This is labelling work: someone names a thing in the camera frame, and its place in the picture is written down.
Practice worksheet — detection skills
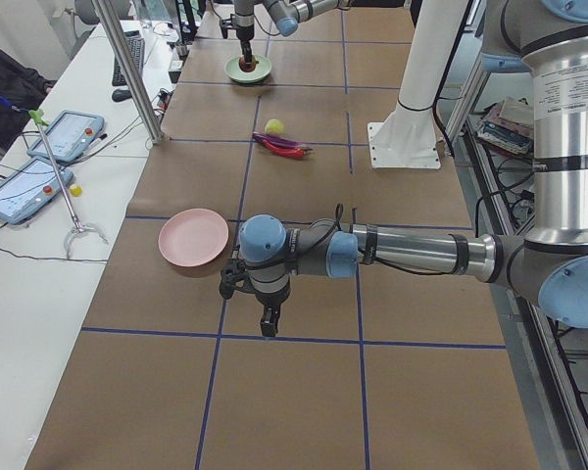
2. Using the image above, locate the black keyboard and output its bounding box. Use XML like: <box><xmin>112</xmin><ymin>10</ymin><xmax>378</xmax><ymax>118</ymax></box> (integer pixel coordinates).
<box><xmin>111</xmin><ymin>36</ymin><xmax>146</xmax><ymax>88</ymax></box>

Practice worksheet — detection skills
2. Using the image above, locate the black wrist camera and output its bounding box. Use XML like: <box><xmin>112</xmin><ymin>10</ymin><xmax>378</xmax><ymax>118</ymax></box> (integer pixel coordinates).
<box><xmin>219</xmin><ymin>258</ymin><xmax>252</xmax><ymax>300</ymax></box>

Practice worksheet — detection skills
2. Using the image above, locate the purple eggplant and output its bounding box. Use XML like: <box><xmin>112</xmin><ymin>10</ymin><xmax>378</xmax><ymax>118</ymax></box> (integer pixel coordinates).
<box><xmin>252</xmin><ymin>132</ymin><xmax>312</xmax><ymax>151</ymax></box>

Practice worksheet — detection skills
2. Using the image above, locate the green plate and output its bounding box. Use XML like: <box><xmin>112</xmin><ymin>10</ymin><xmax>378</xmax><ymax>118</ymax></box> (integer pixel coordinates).
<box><xmin>224</xmin><ymin>55</ymin><xmax>272</xmax><ymax>84</ymax></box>

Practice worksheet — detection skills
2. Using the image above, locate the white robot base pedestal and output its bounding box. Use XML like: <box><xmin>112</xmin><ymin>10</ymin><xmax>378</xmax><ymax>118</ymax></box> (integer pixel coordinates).
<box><xmin>367</xmin><ymin>0</ymin><xmax>471</xmax><ymax>169</ymax></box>

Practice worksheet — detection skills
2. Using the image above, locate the stack of books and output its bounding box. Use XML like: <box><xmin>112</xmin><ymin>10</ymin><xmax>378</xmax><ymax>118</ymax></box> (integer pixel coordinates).
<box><xmin>476</xmin><ymin>98</ymin><xmax>534</xmax><ymax>155</ymax></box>

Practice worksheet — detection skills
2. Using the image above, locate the yellow small ball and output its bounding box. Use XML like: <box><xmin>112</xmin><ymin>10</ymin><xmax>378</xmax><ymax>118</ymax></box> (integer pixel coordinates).
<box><xmin>70</xmin><ymin>184</ymin><xmax>82</xmax><ymax>197</ymax></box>

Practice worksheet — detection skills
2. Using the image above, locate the near teach pendant tablet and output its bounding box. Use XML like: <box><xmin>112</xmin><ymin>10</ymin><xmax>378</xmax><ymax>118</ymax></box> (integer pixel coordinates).
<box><xmin>0</xmin><ymin>157</ymin><xmax>61</xmax><ymax>224</ymax></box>

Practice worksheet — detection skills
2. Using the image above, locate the reacher grabber tool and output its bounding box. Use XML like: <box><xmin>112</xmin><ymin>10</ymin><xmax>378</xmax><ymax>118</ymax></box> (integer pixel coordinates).
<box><xmin>28</xmin><ymin>110</ymin><xmax>109</xmax><ymax>260</ymax></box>

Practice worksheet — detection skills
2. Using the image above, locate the black computer mouse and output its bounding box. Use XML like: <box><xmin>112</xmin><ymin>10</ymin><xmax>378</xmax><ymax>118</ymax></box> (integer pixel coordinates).
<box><xmin>111</xmin><ymin>89</ymin><xmax>132</xmax><ymax>103</ymax></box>

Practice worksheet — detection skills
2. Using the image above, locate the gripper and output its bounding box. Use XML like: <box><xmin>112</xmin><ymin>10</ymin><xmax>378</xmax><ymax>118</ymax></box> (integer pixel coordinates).
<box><xmin>255</xmin><ymin>288</ymin><xmax>291</xmax><ymax>337</ymax></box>
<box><xmin>235</xmin><ymin>23</ymin><xmax>254</xmax><ymax>63</ymax></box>

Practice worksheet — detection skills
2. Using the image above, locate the pink plate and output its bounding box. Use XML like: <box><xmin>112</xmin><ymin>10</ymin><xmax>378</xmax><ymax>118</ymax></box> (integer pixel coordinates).
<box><xmin>158</xmin><ymin>209</ymin><xmax>229</xmax><ymax>267</ymax></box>

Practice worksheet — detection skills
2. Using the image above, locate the red apple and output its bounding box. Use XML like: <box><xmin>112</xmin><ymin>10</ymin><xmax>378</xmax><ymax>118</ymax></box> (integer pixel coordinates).
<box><xmin>238</xmin><ymin>57</ymin><xmax>258</xmax><ymax>73</ymax></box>

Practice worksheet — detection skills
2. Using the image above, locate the green yellow apple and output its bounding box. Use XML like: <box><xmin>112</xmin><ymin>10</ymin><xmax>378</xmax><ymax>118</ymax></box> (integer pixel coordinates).
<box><xmin>264</xmin><ymin>118</ymin><xmax>285</xmax><ymax>137</ymax></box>

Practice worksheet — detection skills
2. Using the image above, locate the aluminium frame post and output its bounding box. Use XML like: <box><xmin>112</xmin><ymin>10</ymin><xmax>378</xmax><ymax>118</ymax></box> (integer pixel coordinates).
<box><xmin>92</xmin><ymin>0</ymin><xmax>164</xmax><ymax>144</ymax></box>

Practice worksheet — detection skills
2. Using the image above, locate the teach pendant tablet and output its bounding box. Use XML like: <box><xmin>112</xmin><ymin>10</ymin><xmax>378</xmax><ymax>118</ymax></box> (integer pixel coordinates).
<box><xmin>0</xmin><ymin>157</ymin><xmax>61</xmax><ymax>224</ymax></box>
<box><xmin>45</xmin><ymin>110</ymin><xmax>105</xmax><ymax>164</ymax></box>

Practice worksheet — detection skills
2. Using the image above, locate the far teach pendant tablet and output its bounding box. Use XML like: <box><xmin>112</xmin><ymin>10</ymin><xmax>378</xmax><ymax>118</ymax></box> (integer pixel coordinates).
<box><xmin>45</xmin><ymin>110</ymin><xmax>105</xmax><ymax>164</ymax></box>

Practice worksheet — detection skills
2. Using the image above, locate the red chili pepper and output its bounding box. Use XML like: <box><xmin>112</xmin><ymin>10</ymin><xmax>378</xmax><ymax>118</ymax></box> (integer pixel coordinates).
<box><xmin>262</xmin><ymin>140</ymin><xmax>306</xmax><ymax>161</ymax></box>

